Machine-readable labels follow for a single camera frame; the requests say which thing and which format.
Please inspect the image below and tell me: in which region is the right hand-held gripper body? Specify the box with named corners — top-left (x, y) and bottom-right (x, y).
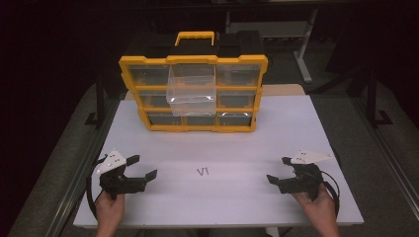
top-left (278, 149), bottom-right (333, 201)

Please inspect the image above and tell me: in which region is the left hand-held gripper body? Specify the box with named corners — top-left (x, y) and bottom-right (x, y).
top-left (95, 148), bottom-right (147, 200)

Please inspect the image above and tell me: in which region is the clear plastic drawer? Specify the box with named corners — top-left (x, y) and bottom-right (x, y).
top-left (165, 63), bottom-right (218, 118)

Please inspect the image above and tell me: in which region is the yellow black organizer cabinet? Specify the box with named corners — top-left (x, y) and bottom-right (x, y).
top-left (118, 31), bottom-right (270, 133)

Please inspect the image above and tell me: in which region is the person's left hand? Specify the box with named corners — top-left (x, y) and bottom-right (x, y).
top-left (95, 192), bottom-right (126, 227)

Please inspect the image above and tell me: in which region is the person's right hand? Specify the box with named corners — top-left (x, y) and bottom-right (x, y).
top-left (292, 186), bottom-right (338, 228)

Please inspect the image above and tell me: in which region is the black metal stand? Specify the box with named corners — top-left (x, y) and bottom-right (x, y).
top-left (365, 68), bottom-right (393, 128)
top-left (84, 74), bottom-right (107, 128)

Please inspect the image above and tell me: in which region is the beige wooden board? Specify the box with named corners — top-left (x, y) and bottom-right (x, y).
top-left (262, 83), bottom-right (307, 98)

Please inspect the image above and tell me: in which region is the set of clear cabinet drawers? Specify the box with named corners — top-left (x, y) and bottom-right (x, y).
top-left (127, 63), bottom-right (262, 126)

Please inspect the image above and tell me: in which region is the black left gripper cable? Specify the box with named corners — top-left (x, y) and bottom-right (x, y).
top-left (85, 154), bottom-right (111, 220)

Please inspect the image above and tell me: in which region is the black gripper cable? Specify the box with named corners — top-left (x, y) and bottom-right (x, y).
top-left (85, 154), bottom-right (111, 220)
top-left (320, 170), bottom-right (341, 219)

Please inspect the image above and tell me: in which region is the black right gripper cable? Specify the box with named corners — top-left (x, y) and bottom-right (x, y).
top-left (320, 170), bottom-right (341, 219)

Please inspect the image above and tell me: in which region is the silver metal rail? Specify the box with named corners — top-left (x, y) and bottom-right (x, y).
top-left (349, 98), bottom-right (419, 211)
top-left (44, 98), bottom-right (122, 237)

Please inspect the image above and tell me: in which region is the white metal table frame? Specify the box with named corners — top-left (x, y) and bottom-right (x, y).
top-left (224, 8), bottom-right (319, 84)

